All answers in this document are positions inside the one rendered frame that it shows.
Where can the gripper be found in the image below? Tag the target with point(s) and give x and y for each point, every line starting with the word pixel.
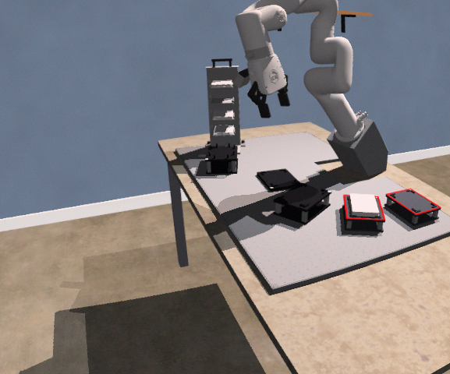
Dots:
pixel 267 74

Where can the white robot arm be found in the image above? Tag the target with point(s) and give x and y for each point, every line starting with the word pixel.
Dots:
pixel 326 84

